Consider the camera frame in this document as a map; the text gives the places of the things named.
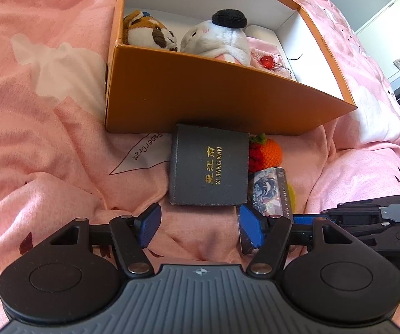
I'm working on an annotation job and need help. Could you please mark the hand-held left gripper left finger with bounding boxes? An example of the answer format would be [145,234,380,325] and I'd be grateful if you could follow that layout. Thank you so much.
[49,202,162,275]

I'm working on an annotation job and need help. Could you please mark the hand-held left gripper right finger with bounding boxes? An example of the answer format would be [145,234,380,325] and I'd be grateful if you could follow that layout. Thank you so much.
[238,203,355,275]

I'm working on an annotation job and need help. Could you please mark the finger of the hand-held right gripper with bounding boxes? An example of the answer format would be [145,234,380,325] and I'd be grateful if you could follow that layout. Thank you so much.
[291,215,318,232]

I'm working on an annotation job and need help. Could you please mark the illustrated card pack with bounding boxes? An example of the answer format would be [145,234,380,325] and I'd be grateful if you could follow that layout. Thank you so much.
[241,168,293,255]

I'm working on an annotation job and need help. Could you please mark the black square box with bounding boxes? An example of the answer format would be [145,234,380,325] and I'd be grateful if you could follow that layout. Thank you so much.
[170,123,250,207]

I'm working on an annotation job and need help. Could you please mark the orange cardboard box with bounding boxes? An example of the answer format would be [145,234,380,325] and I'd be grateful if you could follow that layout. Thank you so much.
[103,0,358,136]

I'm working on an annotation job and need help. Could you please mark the white plush toy black hat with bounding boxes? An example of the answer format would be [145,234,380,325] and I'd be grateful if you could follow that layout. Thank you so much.
[180,9,253,65]

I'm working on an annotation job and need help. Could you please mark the brown fox plush toy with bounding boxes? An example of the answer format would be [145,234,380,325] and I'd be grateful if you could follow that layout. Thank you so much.
[123,10,179,51]

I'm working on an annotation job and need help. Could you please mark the small yellow object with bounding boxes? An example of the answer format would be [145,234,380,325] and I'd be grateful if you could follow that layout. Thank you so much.
[286,181,297,213]

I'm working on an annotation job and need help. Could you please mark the crocheted fruit charm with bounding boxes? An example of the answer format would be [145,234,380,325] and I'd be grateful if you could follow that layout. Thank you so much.
[249,133,283,173]

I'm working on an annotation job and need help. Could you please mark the pink printed blanket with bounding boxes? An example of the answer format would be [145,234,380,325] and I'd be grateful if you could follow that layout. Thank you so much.
[0,0,400,334]

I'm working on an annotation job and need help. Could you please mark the red heart pendant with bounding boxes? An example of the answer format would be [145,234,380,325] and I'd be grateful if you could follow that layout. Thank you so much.
[260,55,295,78]

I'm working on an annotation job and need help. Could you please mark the pink patterned cloth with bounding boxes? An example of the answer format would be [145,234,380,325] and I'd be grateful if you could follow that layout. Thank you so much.
[248,36,293,77]

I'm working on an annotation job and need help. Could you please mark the white cylindrical case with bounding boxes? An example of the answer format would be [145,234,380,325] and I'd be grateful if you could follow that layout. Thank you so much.
[245,24,286,60]

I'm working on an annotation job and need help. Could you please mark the white door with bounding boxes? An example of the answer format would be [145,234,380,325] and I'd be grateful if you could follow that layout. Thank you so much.
[355,0,400,81]

